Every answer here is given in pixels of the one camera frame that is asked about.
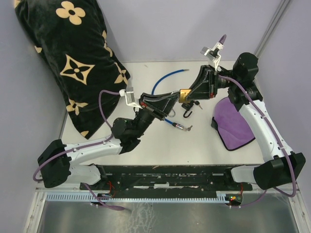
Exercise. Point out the aluminium frame rail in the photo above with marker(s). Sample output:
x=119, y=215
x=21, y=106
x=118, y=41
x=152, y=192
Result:
x=272, y=26

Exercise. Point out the purple cloth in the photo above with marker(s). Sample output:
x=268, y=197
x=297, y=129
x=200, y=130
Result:
x=232, y=128

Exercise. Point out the long-shackle brass padlock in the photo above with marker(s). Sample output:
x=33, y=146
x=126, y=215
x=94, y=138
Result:
x=172, y=113

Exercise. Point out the black padlock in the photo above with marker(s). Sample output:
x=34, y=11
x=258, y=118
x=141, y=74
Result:
x=187, y=107

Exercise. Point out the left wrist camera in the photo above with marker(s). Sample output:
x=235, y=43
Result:
x=129, y=96

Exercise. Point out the blue cable lock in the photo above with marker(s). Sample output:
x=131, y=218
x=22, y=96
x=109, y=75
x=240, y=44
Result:
x=174, y=124

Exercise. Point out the small brass padlock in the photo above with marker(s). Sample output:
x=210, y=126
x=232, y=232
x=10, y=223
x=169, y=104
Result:
x=183, y=95

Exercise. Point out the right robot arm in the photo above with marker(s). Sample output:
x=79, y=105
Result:
x=281, y=164

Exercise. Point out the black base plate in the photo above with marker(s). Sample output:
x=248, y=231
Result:
x=167, y=181

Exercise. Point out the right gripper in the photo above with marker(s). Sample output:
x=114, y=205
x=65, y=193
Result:
x=205, y=86

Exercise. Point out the silver cable lock keys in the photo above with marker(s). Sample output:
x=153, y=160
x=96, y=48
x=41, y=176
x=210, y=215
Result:
x=188, y=128

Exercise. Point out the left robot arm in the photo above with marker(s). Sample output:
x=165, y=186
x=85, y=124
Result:
x=65, y=163

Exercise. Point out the black floral plush pillow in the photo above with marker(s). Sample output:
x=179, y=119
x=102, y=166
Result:
x=70, y=36

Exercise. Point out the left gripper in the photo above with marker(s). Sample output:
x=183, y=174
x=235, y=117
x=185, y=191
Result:
x=160, y=106

